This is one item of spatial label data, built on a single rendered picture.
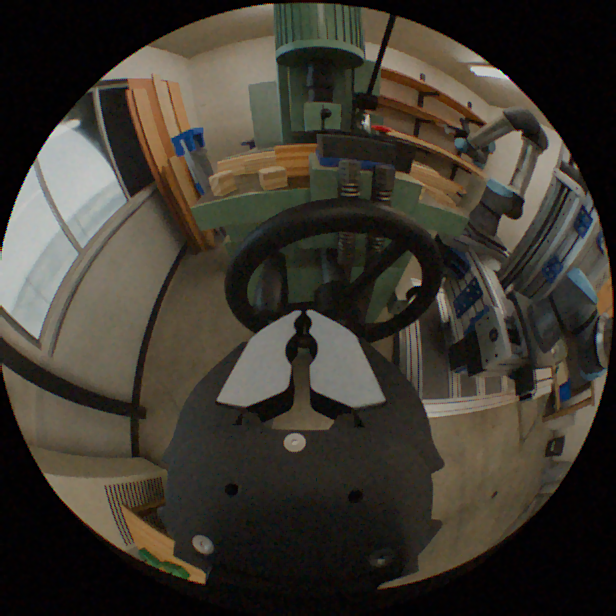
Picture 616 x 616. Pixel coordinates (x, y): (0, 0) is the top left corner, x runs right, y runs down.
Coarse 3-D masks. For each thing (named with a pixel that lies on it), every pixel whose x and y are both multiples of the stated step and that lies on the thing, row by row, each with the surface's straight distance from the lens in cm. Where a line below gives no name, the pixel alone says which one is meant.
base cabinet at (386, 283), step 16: (256, 272) 45; (288, 272) 44; (304, 272) 44; (320, 272) 44; (352, 272) 45; (384, 272) 48; (400, 272) 50; (288, 288) 49; (304, 288) 48; (384, 288) 53; (384, 304) 61; (368, 320) 68; (304, 352) 97
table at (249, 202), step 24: (240, 192) 36; (264, 192) 33; (288, 192) 32; (216, 216) 37; (240, 216) 36; (264, 216) 35; (432, 216) 42; (456, 216) 46; (312, 240) 26; (336, 240) 26; (360, 240) 27; (384, 240) 28
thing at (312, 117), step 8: (304, 104) 43; (312, 104) 42; (320, 104) 42; (328, 104) 42; (336, 104) 43; (304, 112) 48; (312, 112) 42; (336, 112) 42; (312, 120) 42; (320, 120) 42; (328, 120) 42; (336, 120) 42; (312, 128) 42; (320, 128) 42; (328, 128) 42; (336, 128) 42
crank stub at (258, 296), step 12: (276, 252) 15; (264, 264) 14; (276, 264) 14; (264, 276) 13; (276, 276) 13; (264, 288) 12; (276, 288) 12; (264, 300) 12; (276, 300) 12; (264, 312) 12; (276, 312) 12
